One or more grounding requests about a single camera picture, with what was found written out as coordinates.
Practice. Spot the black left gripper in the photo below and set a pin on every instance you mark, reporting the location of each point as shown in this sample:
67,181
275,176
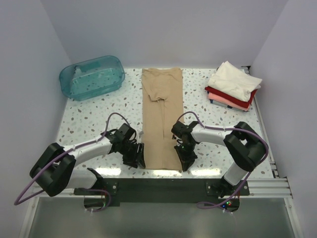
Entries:
133,153

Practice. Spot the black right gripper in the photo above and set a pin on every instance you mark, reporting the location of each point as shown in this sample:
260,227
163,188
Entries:
185,151

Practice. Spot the beige t shirt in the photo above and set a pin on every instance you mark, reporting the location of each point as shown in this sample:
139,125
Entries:
162,105

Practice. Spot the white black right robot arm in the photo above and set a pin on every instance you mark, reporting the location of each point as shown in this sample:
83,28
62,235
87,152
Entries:
245,146

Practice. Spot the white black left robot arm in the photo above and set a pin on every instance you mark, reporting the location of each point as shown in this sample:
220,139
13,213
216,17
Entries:
54,169

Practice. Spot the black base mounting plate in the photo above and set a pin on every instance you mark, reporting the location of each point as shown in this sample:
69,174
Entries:
104,200

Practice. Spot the pink folded t shirt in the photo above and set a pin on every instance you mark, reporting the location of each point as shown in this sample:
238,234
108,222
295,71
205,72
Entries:
220,101

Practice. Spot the red folded t shirt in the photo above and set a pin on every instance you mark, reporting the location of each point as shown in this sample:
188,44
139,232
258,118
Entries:
232,99

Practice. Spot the cream folded t shirt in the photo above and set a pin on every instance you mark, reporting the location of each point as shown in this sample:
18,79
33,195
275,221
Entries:
234,82

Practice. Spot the teal transparent plastic bin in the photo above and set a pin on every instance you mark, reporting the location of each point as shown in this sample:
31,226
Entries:
92,78

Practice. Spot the aluminium front rail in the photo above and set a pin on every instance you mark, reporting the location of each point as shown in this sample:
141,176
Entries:
177,187

